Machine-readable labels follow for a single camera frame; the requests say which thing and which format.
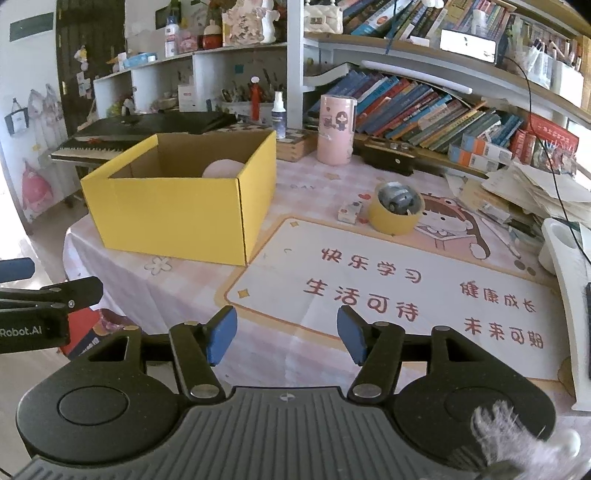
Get red and white doll jar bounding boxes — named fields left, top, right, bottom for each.
left=203, top=21, right=223, bottom=51

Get blue tissue pack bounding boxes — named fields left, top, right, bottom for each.
left=122, top=53, right=158, bottom=70

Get checkered chessboard box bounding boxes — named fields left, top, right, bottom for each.
left=252, top=124, right=319, bottom=162

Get floral cat ornament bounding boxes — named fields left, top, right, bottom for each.
left=222, top=0, right=278, bottom=47

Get black electronic keyboard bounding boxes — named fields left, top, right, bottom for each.
left=50, top=112, right=238, bottom=162

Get white shopping bags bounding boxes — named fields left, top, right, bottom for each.
left=526, top=39, right=585, bottom=107

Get stack of loose papers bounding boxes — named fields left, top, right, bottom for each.
left=480, top=161, right=591, bottom=222

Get yellow tape roll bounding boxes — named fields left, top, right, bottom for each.
left=368, top=181, right=424, bottom=234

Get white fluffy sleeve cuff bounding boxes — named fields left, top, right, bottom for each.
left=471, top=401, right=583, bottom=480

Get dark wooden door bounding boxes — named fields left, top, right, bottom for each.
left=55, top=0, right=127, bottom=134

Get white plastic tray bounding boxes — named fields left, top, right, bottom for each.
left=538, top=218, right=591, bottom=411

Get shelf row of mixed books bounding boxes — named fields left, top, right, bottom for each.
left=344, top=0, right=513, bottom=40

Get pink plush toy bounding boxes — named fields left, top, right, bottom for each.
left=202, top=159, right=245, bottom=178

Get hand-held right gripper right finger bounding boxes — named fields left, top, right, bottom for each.
left=337, top=305, right=490, bottom=401

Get red carton under desk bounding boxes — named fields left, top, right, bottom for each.
left=60, top=308, right=125, bottom=361

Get cartoon printed desk mat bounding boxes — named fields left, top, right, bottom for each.
left=225, top=185, right=575, bottom=384

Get black cable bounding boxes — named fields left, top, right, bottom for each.
left=499, top=46, right=591, bottom=264

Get dark wooden case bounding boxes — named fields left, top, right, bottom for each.
left=362, top=138, right=419, bottom=176

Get white quilted handbag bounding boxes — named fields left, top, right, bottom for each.
left=304, top=0, right=345, bottom=34

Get pink cartoon cylinder container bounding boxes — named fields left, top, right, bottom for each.
left=317, top=94, right=357, bottom=164

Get grey toy car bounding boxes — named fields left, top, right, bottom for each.
left=379, top=184, right=416, bottom=214

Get small white printed box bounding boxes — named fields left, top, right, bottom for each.
left=338, top=200, right=362, bottom=224

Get long row of leaning books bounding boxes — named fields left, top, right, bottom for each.
left=307, top=69, right=522, bottom=153

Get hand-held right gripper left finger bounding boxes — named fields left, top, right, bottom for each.
left=88, top=305, right=238, bottom=400

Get yellow cardboard box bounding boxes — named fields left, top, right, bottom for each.
left=80, top=130, right=278, bottom=267

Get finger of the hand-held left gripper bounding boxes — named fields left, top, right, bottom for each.
left=0, top=277, right=104, bottom=315
left=0, top=257, right=36, bottom=283

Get white bookshelf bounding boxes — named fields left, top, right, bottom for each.
left=92, top=0, right=591, bottom=176

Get white spray bottle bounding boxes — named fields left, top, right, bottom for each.
left=271, top=91, right=288, bottom=139

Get orange and white box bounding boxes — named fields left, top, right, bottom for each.
left=462, top=134, right=513, bottom=160
left=448, top=144, right=499, bottom=172

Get pink hanging bag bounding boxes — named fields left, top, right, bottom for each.
left=21, top=159, right=51, bottom=210

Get red book box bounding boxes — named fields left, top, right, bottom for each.
left=510, top=113, right=580, bottom=174

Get white lotion bottle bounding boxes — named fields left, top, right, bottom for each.
left=165, top=16, right=181, bottom=58

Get black hanging tote bag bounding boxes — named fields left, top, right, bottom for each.
left=4, top=98, right=29, bottom=137

